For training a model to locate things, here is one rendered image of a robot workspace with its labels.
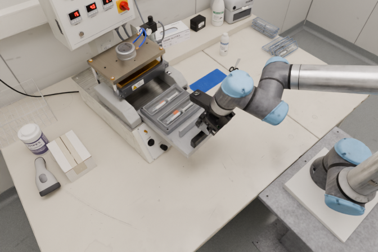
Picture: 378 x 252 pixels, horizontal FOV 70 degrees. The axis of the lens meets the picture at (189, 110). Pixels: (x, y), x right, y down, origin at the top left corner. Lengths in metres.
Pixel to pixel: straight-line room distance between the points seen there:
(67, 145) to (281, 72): 0.91
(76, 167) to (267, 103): 0.81
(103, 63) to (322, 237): 1.07
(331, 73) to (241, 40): 1.11
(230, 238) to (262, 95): 1.29
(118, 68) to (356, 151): 0.92
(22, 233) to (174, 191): 1.26
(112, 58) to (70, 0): 0.25
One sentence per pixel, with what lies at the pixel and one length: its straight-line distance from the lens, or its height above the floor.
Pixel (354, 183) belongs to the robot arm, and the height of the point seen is 1.05.
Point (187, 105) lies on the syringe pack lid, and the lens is 1.07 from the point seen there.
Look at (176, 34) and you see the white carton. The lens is 1.68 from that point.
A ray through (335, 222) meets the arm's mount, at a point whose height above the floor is 0.77.
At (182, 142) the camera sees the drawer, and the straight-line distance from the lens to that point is 1.01.
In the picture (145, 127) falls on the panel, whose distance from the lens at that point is 1.14.
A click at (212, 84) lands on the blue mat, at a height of 0.75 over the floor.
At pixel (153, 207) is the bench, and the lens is 1.14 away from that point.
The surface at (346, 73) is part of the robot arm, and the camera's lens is 0.82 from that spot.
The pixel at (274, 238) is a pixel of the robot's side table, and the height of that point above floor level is 0.01.
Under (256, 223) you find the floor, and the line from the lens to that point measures 1.94.
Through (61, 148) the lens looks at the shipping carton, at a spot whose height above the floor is 0.84.
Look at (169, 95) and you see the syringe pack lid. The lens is 1.11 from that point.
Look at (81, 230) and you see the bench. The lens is 1.18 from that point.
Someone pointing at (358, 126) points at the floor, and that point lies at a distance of 2.64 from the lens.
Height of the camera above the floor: 1.82
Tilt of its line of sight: 50 degrees down
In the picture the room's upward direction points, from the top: 1 degrees counter-clockwise
